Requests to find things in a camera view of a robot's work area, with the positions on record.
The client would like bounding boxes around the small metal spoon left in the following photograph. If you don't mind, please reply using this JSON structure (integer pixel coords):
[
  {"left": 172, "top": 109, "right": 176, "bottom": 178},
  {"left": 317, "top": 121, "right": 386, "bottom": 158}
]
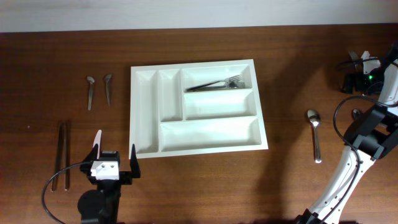
[{"left": 86, "top": 76, "right": 95, "bottom": 110}]

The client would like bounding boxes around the dark chopstick left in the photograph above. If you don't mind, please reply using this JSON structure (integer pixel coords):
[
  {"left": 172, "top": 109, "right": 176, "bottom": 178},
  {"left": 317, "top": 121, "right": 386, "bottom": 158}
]
[{"left": 54, "top": 123, "right": 66, "bottom": 174}]

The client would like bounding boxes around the large metal spoon left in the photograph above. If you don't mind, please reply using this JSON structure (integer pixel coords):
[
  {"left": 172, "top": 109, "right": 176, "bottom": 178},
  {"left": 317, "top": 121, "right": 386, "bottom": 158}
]
[{"left": 307, "top": 110, "right": 322, "bottom": 164}]

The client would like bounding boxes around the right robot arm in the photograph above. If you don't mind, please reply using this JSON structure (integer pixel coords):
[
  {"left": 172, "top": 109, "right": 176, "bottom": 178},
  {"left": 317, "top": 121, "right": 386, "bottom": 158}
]
[{"left": 294, "top": 42, "right": 397, "bottom": 223}]

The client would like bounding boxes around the large metal spoon right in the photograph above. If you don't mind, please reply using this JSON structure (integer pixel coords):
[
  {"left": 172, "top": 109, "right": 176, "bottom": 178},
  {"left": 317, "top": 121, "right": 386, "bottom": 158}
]
[{"left": 352, "top": 109, "right": 363, "bottom": 120}]

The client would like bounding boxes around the small metal spoon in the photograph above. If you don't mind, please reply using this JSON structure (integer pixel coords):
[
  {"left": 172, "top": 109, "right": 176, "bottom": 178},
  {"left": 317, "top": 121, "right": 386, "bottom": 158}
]
[
  {"left": 86, "top": 76, "right": 95, "bottom": 110},
  {"left": 104, "top": 73, "right": 113, "bottom": 106}
]

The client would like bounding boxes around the white cutlery tray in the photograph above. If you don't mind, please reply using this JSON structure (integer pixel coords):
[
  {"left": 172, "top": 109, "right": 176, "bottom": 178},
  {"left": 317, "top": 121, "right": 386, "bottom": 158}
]
[{"left": 129, "top": 59, "right": 269, "bottom": 159}]

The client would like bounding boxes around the pink plastic knife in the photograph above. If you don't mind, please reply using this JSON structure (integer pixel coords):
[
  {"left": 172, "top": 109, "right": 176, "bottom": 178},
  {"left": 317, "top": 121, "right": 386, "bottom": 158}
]
[{"left": 93, "top": 130, "right": 102, "bottom": 159}]

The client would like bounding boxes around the dark chopstick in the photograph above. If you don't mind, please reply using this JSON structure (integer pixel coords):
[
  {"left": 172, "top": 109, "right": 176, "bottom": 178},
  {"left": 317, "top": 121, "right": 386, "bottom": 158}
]
[
  {"left": 63, "top": 121, "right": 70, "bottom": 191},
  {"left": 54, "top": 123, "right": 66, "bottom": 174}
]

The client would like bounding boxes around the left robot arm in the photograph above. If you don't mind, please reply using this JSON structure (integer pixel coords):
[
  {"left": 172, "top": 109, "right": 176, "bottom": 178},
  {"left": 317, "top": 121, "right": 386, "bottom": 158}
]
[{"left": 78, "top": 143, "right": 141, "bottom": 223}]

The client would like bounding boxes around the dark chopstick right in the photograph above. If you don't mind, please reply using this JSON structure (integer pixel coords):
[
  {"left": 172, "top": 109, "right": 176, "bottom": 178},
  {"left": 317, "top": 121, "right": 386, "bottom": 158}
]
[{"left": 63, "top": 121, "right": 70, "bottom": 191}]

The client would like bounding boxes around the metal fork dark handle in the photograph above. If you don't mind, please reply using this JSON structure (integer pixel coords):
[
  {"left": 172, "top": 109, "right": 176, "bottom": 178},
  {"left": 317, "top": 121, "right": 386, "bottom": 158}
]
[{"left": 185, "top": 75, "right": 242, "bottom": 92}]

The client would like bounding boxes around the small metal spoon right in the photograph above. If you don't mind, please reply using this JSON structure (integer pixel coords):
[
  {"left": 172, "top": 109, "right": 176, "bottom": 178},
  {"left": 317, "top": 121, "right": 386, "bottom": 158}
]
[{"left": 104, "top": 73, "right": 113, "bottom": 106}]

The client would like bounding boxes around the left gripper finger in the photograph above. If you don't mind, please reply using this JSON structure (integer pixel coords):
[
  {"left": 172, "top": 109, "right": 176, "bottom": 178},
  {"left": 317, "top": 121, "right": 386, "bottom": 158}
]
[
  {"left": 129, "top": 144, "right": 141, "bottom": 179},
  {"left": 84, "top": 143, "right": 99, "bottom": 162}
]

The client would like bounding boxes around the large metal spoon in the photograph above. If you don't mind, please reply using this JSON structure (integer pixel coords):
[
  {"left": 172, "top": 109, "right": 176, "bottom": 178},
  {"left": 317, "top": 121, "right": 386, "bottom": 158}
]
[
  {"left": 307, "top": 110, "right": 322, "bottom": 164},
  {"left": 352, "top": 109, "right": 363, "bottom": 120}
]

